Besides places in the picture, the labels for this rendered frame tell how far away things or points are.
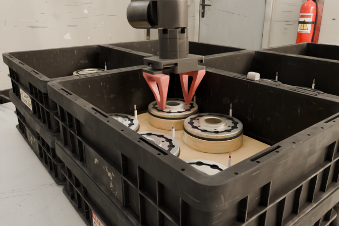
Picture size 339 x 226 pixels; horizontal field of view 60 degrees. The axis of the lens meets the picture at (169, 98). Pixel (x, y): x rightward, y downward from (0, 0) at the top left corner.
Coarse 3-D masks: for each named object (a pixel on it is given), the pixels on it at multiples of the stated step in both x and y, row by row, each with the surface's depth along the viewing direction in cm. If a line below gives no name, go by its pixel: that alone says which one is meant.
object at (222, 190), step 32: (64, 96) 43; (320, 96) 43; (96, 128) 36; (128, 128) 32; (320, 128) 32; (160, 160) 25; (256, 160) 25; (288, 160) 28; (192, 192) 23; (224, 192) 22
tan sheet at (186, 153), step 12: (144, 120) 60; (168, 132) 55; (180, 132) 55; (180, 144) 50; (252, 144) 50; (264, 144) 50; (192, 156) 46; (204, 156) 46; (216, 156) 46; (228, 156) 46; (240, 156) 46
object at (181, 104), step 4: (168, 100) 61; (172, 100) 61; (176, 100) 61; (180, 104) 58; (184, 104) 58; (164, 108) 58; (168, 108) 57; (172, 108) 57; (176, 108) 57; (180, 108) 57
